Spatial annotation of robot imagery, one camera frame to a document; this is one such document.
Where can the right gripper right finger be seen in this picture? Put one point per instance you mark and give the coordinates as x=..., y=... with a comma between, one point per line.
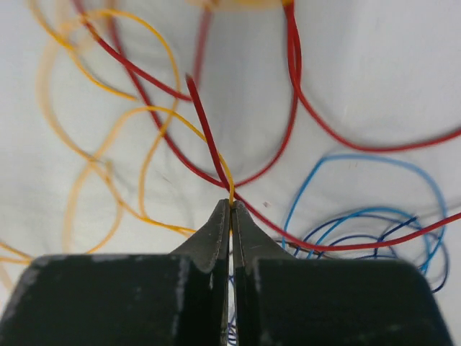
x=282, y=300

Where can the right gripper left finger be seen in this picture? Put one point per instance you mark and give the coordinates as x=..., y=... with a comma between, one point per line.
x=179, y=298

